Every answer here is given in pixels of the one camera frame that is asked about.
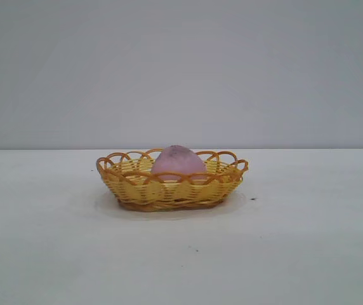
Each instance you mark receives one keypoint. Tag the pink soft peach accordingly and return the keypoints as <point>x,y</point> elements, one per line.
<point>178,162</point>

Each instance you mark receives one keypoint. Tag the yellow woven wicker basket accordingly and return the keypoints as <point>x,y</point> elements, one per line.
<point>168,193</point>

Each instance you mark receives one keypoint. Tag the small dark crumb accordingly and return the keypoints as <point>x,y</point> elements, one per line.
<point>253,199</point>

